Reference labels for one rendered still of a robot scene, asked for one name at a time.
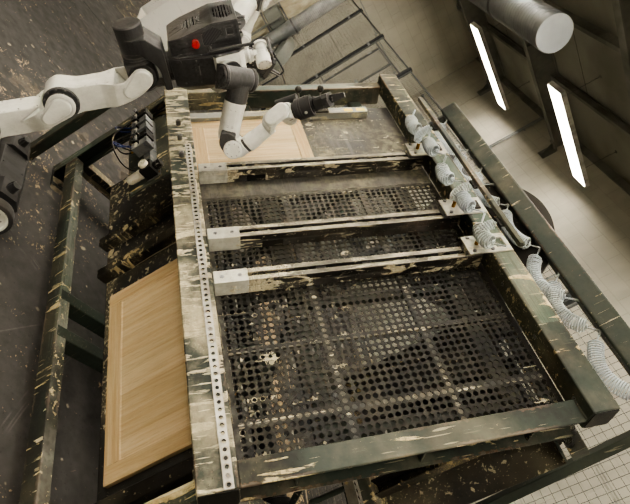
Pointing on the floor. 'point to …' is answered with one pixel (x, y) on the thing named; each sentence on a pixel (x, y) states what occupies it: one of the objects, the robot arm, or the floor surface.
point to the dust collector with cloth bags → (280, 28)
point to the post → (62, 131)
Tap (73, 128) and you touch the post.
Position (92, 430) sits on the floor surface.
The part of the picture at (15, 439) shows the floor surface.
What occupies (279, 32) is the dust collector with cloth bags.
